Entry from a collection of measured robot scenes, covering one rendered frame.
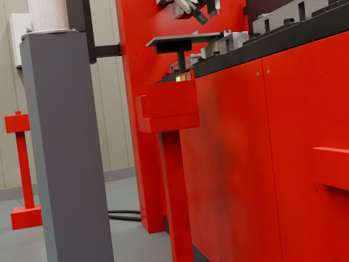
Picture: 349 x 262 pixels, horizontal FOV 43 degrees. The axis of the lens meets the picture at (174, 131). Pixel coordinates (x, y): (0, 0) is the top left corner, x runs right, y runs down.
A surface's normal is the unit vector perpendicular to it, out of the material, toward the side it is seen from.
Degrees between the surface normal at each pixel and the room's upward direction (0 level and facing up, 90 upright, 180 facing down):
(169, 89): 90
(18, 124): 90
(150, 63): 90
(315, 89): 90
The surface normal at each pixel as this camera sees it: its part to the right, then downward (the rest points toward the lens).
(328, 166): -0.97, 0.12
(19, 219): 0.23, 0.03
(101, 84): 0.47, 0.00
